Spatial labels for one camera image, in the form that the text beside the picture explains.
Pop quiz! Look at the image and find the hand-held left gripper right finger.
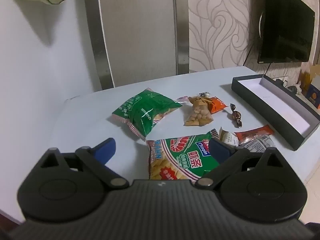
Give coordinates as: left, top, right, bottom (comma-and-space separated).
194, 137, 288, 189

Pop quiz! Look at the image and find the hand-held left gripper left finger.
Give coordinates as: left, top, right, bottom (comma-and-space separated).
32, 137, 130, 190

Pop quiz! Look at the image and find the small white snack packet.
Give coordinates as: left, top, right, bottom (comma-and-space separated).
219, 127, 240, 147

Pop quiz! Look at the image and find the grey white snack packet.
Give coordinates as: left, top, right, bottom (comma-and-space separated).
239, 134, 277, 153

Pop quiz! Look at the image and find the brown gold foil candy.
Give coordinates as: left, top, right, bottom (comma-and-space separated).
229, 103, 243, 128

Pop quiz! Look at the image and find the long red-orange snack packet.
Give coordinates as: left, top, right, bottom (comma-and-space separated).
234, 126, 275, 142

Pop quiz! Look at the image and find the clear brown-top peanut packet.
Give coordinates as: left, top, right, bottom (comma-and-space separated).
184, 95, 213, 127

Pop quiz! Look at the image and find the green white shrimp chips bag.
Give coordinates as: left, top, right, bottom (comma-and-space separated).
146, 129, 220, 180

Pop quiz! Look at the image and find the orange foil snack packet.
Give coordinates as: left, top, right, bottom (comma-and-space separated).
207, 96, 228, 114

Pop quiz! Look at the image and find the plain green snack bag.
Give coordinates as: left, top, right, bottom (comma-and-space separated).
111, 87, 183, 141

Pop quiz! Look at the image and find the black box with white inside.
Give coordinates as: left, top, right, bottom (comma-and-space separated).
231, 74, 320, 151

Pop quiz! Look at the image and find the blue orange carton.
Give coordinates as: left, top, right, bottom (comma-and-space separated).
305, 76, 320, 109

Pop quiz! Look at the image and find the orange cardboard box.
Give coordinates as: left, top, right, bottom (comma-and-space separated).
299, 65, 320, 90

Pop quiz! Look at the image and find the silver refrigerator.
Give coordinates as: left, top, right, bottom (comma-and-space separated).
84, 0, 190, 94

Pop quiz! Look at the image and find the black wall television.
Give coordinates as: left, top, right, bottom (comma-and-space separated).
257, 0, 316, 64

